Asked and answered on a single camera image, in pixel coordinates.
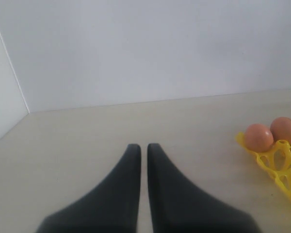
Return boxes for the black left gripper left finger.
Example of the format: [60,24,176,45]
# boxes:
[37,144,141,233]

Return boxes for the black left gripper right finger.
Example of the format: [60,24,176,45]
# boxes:
[147,143,261,233]

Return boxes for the brown egg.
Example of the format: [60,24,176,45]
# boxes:
[243,124,274,152]
[270,117,291,145]

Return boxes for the yellow plastic egg tray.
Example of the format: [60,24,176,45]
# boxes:
[235,132,291,202]

